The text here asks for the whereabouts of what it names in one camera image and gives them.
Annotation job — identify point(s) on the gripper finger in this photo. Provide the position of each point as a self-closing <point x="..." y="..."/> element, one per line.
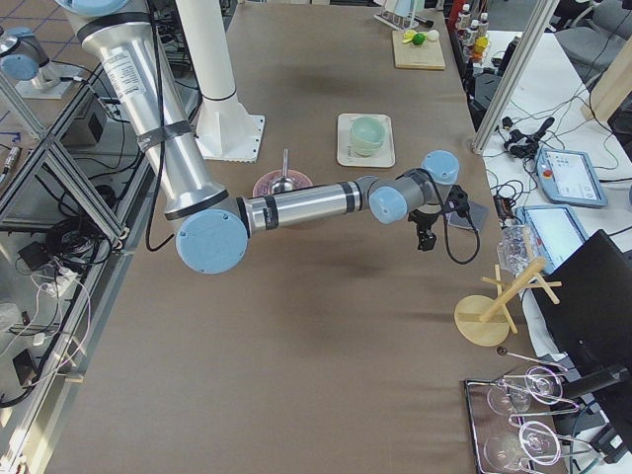
<point x="426" y="241"/>

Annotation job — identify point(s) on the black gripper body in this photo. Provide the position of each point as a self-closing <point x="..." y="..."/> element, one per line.
<point x="421" y="223"/>

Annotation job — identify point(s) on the green bowl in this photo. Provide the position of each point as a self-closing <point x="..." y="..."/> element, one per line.
<point x="368" y="129"/>
<point x="360" y="142"/>
<point x="365" y="152"/>

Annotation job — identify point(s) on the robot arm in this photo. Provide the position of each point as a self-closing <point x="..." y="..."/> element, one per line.
<point x="212" y="227"/>

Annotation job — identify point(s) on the grey purple folded cloth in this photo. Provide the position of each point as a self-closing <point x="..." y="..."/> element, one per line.
<point x="476" y="214"/>

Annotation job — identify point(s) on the wooden mug tree stand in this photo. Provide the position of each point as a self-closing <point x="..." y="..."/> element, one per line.
<point x="486" y="321"/>

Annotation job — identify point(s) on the green bowl on tray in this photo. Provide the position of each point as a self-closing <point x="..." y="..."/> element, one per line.
<point x="365" y="152"/>

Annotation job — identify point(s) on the blue teach pendant tablet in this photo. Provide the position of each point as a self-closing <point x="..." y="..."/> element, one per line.
<point x="568" y="176"/>

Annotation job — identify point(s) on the cream rabbit serving tray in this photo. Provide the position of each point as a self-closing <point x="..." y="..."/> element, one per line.
<point x="385" y="158"/>

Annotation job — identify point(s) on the wooden cutting board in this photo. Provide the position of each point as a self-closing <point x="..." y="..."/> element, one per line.
<point x="427" y="56"/>

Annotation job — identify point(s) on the green lime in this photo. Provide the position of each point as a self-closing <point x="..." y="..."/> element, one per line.
<point x="418" y="39"/>

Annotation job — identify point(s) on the pink bowl with ice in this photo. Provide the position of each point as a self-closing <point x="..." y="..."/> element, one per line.
<point x="264" y="185"/>

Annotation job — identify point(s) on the black monitor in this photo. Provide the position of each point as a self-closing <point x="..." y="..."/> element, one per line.
<point x="592" y="322"/>

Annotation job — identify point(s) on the wine glass upper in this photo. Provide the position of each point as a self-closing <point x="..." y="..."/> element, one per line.
<point x="515" y="394"/>

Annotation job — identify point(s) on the wine glass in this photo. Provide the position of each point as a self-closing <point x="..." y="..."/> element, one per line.
<point x="515" y="394"/>
<point x="532" y="445"/>

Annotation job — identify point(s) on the wine glass lower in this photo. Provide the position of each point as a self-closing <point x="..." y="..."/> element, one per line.
<point x="532" y="445"/>

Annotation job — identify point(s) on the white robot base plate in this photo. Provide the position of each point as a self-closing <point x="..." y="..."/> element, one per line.
<point x="234" y="136"/>

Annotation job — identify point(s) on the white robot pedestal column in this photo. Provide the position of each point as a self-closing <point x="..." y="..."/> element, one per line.
<point x="204" y="31"/>

